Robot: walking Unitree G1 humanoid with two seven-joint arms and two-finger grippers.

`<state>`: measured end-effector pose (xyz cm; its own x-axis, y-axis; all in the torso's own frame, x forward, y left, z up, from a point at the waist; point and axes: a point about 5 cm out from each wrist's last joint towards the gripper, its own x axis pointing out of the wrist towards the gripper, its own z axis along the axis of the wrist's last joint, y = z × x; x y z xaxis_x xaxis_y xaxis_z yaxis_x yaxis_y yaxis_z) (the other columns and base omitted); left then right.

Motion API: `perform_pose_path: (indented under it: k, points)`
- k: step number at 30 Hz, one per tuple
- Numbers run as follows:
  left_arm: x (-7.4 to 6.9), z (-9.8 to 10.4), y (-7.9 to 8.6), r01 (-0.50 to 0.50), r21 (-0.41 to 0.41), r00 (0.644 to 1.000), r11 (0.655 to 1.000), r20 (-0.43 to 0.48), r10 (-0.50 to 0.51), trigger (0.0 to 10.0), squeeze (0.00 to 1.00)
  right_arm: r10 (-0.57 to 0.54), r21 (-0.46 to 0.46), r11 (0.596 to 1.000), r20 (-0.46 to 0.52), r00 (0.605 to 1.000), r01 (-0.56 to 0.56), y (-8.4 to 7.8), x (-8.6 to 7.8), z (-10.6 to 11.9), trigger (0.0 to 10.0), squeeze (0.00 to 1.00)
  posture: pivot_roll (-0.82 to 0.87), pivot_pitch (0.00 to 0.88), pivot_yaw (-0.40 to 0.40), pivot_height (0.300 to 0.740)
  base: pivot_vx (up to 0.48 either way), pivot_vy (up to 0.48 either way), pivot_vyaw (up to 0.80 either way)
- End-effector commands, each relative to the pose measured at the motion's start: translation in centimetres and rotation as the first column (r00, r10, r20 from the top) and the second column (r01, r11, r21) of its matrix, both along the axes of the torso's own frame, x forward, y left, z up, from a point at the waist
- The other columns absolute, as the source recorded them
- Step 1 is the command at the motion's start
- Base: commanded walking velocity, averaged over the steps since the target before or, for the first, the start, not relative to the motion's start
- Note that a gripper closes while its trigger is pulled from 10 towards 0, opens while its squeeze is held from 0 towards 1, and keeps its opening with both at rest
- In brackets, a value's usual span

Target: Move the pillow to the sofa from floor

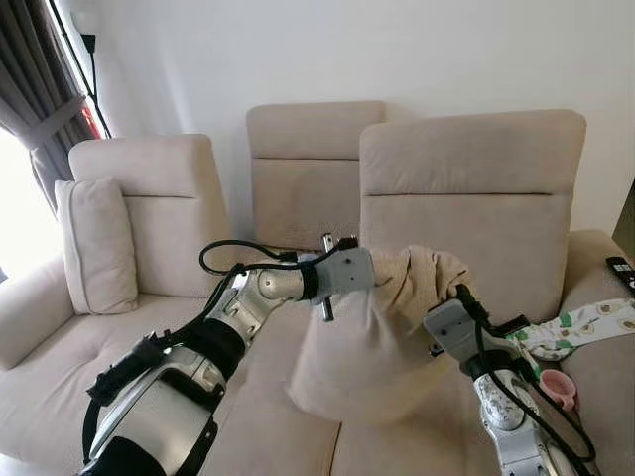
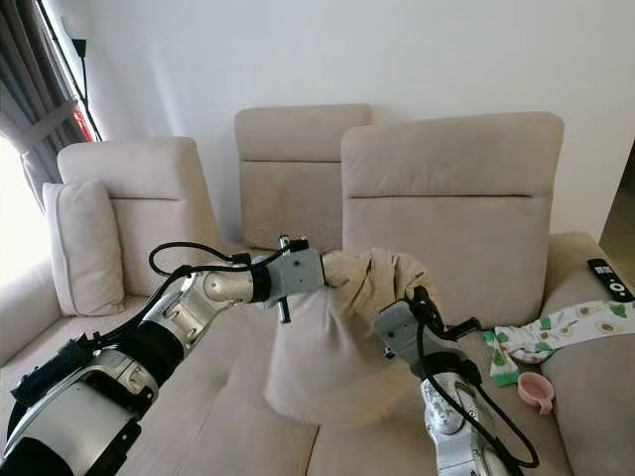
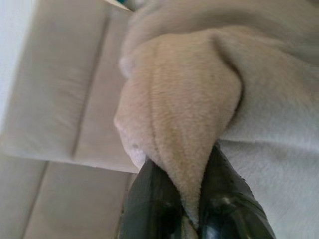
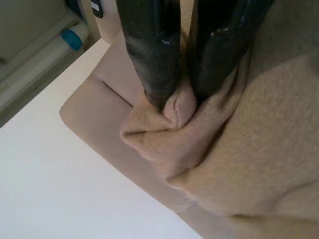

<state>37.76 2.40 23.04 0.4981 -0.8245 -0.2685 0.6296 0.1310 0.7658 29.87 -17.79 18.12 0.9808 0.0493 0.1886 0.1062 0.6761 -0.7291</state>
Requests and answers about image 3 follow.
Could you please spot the beige fabric sofa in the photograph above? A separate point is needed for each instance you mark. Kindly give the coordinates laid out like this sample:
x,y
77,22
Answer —
x,y
62,87

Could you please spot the beige throw pillow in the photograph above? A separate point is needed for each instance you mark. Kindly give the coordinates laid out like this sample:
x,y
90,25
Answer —
x,y
184,104

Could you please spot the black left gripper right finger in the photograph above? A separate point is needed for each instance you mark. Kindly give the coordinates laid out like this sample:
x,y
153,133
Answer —
x,y
231,199

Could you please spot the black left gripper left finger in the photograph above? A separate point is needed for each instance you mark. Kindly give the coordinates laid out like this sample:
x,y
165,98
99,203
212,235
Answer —
x,y
149,206

